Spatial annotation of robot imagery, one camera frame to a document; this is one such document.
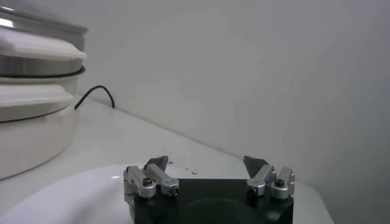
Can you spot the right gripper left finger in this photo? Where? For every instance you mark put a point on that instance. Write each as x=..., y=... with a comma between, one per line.
x=161, y=178

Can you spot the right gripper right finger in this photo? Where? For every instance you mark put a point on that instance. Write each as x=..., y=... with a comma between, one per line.
x=260, y=178

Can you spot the white round plate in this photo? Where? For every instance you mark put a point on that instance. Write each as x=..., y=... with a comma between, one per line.
x=76, y=198

